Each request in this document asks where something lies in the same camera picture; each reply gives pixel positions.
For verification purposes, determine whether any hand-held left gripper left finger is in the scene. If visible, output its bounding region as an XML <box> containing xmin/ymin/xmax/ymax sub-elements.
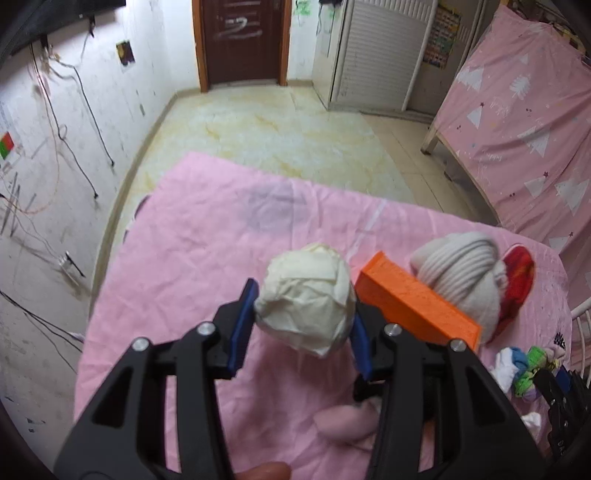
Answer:
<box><xmin>54</xmin><ymin>278</ymin><xmax>259</xmax><ymax>480</ymax></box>

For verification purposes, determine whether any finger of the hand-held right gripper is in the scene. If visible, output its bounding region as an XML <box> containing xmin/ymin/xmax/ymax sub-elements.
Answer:
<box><xmin>533</xmin><ymin>367</ymin><xmax>574</xmax><ymax>408</ymax></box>

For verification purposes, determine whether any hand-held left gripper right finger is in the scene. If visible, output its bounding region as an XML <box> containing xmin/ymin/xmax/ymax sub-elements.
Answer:
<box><xmin>348</xmin><ymin>307</ymin><xmax>541</xmax><ymax>480</ymax></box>

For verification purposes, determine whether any white paper ball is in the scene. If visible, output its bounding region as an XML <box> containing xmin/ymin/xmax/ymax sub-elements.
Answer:
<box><xmin>254</xmin><ymin>243</ymin><xmax>358</xmax><ymax>358</ymax></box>

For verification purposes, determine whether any orange plastic box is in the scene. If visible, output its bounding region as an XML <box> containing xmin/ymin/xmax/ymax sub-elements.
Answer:
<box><xmin>356</xmin><ymin>251</ymin><xmax>482</xmax><ymax>355</ymax></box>

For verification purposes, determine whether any person's left hand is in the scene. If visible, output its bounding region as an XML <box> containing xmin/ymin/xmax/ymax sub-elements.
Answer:
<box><xmin>233</xmin><ymin>463</ymin><xmax>291</xmax><ymax>480</ymax></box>

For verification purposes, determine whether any green small cloth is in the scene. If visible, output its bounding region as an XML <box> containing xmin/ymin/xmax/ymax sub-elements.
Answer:
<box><xmin>515</xmin><ymin>346</ymin><xmax>546</xmax><ymax>398</ymax></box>

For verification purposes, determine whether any white and blue small cloth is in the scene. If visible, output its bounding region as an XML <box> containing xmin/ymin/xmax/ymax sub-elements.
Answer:
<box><xmin>492</xmin><ymin>347</ymin><xmax>527</xmax><ymax>393</ymax></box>

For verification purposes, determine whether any pink cloth lump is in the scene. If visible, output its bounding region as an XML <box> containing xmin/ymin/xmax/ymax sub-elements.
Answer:
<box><xmin>314</xmin><ymin>399</ymin><xmax>437</xmax><ymax>450</ymax></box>

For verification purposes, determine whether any pink bed sheet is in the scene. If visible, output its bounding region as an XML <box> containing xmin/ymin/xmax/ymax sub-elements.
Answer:
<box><xmin>74</xmin><ymin>151</ymin><xmax>571</xmax><ymax>480</ymax></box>

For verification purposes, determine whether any red cloth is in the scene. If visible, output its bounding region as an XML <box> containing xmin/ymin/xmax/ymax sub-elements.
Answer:
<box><xmin>496</xmin><ymin>246</ymin><xmax>536</xmax><ymax>330</ymax></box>

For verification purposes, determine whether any white rolled sock bundle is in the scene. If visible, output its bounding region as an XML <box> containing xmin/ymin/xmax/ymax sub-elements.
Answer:
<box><xmin>410</xmin><ymin>232</ymin><xmax>509</xmax><ymax>344</ymax></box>

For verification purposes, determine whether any pink tree-print bed cover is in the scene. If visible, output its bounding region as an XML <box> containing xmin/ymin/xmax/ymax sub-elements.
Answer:
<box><xmin>434</xmin><ymin>4</ymin><xmax>591</xmax><ymax>315</ymax></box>

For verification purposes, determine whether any brown wooden door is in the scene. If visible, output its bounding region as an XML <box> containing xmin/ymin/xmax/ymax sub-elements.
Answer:
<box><xmin>191</xmin><ymin>0</ymin><xmax>293</xmax><ymax>93</ymax></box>

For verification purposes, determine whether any white slatted wardrobe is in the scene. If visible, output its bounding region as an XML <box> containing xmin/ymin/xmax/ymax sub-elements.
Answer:
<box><xmin>311</xmin><ymin>0</ymin><xmax>437</xmax><ymax>114</ymax></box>

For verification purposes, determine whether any black wall cable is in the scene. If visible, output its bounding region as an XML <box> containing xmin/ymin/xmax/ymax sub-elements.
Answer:
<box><xmin>30</xmin><ymin>44</ymin><xmax>100</xmax><ymax>200</ymax></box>
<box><xmin>0</xmin><ymin>290</ymin><xmax>85</xmax><ymax>376</ymax></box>
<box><xmin>71</xmin><ymin>28</ymin><xmax>115</xmax><ymax>168</ymax></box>

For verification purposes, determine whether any wooden bed frame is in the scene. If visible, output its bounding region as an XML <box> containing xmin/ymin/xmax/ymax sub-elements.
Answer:
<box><xmin>420</xmin><ymin>124</ymin><xmax>518</xmax><ymax>232</ymax></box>

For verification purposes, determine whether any colourful wall poster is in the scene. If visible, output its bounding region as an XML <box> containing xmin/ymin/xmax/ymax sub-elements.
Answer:
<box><xmin>425</xmin><ymin>4</ymin><xmax>462</xmax><ymax>70</ymax></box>

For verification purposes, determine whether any black wall television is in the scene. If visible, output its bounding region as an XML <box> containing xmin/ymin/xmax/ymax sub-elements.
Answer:
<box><xmin>9</xmin><ymin>0</ymin><xmax>126</xmax><ymax>51</ymax></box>

